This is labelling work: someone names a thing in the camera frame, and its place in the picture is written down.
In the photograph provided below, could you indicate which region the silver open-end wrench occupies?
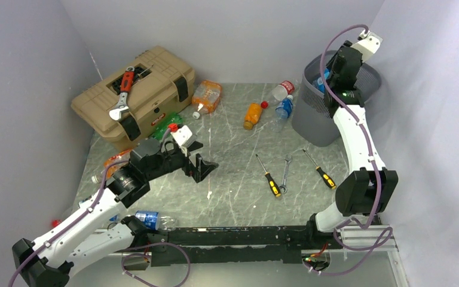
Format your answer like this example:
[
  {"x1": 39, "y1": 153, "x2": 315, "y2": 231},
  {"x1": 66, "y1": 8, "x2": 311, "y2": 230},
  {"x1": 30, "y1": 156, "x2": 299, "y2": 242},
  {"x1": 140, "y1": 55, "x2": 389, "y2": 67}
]
[{"x1": 279, "y1": 154, "x2": 292, "y2": 194}]

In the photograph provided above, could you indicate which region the clear bottle red cap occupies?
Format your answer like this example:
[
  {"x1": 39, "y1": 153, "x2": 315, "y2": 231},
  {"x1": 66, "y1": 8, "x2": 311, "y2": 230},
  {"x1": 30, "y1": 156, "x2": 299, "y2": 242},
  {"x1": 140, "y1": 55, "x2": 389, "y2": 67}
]
[{"x1": 260, "y1": 80, "x2": 295, "y2": 109}]

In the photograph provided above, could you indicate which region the blue pepsi bottle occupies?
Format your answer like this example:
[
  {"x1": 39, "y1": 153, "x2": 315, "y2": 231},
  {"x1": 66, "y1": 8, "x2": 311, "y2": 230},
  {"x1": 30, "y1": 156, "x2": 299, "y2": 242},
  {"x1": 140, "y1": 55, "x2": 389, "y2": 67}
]
[{"x1": 134, "y1": 210, "x2": 178, "y2": 231}]

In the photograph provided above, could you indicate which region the green plastic bottle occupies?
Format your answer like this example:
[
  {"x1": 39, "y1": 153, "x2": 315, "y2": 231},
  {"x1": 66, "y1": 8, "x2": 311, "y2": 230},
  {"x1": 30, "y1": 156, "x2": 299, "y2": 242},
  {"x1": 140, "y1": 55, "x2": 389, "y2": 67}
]
[{"x1": 151, "y1": 113, "x2": 183, "y2": 140}]

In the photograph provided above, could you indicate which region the red adjustable wrench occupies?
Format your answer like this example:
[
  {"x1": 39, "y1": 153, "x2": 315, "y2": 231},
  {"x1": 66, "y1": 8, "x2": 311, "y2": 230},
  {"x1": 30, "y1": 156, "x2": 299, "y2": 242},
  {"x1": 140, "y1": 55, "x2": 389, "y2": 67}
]
[{"x1": 109, "y1": 66, "x2": 135, "y2": 121}]

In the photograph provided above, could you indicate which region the clear bottle blue label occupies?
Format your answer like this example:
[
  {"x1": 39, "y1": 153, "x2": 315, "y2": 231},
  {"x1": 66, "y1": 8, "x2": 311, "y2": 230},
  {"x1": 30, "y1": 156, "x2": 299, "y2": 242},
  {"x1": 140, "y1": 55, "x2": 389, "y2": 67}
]
[{"x1": 312, "y1": 68, "x2": 330, "y2": 93}]

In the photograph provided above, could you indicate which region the large orange label bottle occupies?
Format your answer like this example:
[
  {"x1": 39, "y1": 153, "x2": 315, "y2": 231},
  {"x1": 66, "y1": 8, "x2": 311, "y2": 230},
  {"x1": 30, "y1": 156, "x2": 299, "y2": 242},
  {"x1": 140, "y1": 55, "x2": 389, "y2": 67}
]
[{"x1": 191, "y1": 80, "x2": 222, "y2": 119}]

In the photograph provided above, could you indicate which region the blue label water bottle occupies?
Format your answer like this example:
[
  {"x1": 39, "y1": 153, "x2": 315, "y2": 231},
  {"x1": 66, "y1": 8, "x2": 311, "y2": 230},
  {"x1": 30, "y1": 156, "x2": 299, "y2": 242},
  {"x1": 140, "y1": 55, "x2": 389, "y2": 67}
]
[{"x1": 271, "y1": 95, "x2": 293, "y2": 133}]

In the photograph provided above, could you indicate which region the crushed orange label bottle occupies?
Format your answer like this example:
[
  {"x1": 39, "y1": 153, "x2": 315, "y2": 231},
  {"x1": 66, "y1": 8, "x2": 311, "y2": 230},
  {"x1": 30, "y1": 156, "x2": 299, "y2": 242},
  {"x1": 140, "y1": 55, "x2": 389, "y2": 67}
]
[{"x1": 76, "y1": 149, "x2": 133, "y2": 207}]

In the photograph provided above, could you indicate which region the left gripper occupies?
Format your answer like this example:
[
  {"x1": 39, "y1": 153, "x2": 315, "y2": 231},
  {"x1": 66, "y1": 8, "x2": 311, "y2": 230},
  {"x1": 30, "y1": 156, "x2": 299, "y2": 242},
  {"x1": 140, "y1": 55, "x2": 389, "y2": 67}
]
[{"x1": 145, "y1": 140, "x2": 218, "y2": 182}]

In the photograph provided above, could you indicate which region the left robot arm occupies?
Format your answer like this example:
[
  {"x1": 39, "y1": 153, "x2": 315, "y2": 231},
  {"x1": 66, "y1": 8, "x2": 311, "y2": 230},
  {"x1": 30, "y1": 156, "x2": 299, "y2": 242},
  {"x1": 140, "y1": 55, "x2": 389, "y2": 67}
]
[{"x1": 8, "y1": 138, "x2": 219, "y2": 286}]

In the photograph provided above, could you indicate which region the yellow black screwdriver right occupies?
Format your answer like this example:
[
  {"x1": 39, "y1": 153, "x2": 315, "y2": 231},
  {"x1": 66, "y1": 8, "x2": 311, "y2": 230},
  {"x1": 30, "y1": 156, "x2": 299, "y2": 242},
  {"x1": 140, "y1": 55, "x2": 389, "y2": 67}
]
[{"x1": 303, "y1": 149, "x2": 336, "y2": 190}]

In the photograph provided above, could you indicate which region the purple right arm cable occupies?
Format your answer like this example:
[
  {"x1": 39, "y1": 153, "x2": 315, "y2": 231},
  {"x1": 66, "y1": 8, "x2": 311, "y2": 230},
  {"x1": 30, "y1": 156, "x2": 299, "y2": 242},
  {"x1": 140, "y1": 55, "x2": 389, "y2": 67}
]
[{"x1": 319, "y1": 24, "x2": 393, "y2": 253}]

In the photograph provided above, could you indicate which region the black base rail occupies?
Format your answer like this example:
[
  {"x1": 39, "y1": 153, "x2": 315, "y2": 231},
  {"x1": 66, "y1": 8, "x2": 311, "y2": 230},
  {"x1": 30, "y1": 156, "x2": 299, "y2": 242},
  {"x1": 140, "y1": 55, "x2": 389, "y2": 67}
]
[{"x1": 123, "y1": 225, "x2": 343, "y2": 267}]

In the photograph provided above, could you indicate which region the orange juice bottle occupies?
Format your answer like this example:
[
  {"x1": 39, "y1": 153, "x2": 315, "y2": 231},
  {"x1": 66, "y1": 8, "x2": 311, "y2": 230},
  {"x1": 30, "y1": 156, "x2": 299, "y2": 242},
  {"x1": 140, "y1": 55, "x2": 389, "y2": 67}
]
[{"x1": 243, "y1": 103, "x2": 262, "y2": 130}]

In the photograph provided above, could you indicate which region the yellow black screwdriver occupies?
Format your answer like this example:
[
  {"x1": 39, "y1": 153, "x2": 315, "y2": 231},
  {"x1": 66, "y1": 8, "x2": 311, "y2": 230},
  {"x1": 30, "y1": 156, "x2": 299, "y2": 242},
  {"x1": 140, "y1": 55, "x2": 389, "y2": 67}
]
[
  {"x1": 303, "y1": 149, "x2": 336, "y2": 190},
  {"x1": 255, "y1": 154, "x2": 282, "y2": 197}
]

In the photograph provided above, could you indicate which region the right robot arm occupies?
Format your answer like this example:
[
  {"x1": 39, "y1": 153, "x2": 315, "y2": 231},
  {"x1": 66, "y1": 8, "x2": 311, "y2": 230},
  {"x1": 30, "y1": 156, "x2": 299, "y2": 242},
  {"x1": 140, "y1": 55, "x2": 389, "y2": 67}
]
[{"x1": 305, "y1": 36, "x2": 398, "y2": 248}]

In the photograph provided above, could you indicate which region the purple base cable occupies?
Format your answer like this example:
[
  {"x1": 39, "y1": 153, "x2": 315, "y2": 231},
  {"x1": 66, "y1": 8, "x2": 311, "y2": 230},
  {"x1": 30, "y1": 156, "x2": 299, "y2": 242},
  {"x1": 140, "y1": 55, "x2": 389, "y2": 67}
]
[{"x1": 120, "y1": 240, "x2": 193, "y2": 287}]

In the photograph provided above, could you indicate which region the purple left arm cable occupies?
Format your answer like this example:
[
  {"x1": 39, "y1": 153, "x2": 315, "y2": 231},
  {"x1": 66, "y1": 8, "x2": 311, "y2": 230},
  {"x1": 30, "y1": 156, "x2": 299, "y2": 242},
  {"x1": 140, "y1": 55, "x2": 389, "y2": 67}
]
[{"x1": 7, "y1": 158, "x2": 131, "y2": 287}]

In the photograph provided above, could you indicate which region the tan plastic toolbox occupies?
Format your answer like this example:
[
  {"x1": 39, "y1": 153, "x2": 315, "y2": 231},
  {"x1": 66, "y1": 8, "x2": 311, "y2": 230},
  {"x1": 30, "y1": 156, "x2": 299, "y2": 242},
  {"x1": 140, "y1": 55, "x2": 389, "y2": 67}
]
[{"x1": 71, "y1": 46, "x2": 195, "y2": 151}]

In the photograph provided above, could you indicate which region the yellow black screwdriver left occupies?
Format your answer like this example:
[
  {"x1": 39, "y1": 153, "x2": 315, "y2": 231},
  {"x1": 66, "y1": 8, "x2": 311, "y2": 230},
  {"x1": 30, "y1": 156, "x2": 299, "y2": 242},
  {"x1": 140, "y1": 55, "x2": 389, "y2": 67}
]
[{"x1": 255, "y1": 154, "x2": 282, "y2": 197}]

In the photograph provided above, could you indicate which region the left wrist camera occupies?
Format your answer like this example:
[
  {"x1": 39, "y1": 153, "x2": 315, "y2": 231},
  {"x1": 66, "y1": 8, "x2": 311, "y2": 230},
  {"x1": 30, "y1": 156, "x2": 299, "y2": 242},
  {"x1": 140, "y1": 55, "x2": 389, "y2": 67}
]
[{"x1": 168, "y1": 123, "x2": 197, "y2": 155}]

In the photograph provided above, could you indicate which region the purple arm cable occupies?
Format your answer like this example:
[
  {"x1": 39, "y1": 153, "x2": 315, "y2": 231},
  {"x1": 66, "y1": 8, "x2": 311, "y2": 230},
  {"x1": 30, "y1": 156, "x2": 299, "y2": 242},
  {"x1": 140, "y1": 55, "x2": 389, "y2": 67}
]
[
  {"x1": 7, "y1": 158, "x2": 131, "y2": 287},
  {"x1": 319, "y1": 24, "x2": 393, "y2": 253}
]

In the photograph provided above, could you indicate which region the grey mesh waste bin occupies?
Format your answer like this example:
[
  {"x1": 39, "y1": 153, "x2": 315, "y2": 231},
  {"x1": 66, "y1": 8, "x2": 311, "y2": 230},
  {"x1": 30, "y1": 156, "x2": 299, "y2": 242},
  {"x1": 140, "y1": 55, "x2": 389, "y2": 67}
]
[{"x1": 292, "y1": 56, "x2": 382, "y2": 147}]

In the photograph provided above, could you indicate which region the small red cap bottle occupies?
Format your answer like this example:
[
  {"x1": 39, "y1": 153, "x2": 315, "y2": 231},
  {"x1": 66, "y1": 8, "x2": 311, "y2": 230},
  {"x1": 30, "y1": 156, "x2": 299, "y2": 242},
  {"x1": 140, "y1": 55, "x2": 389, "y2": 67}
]
[{"x1": 51, "y1": 219, "x2": 62, "y2": 228}]

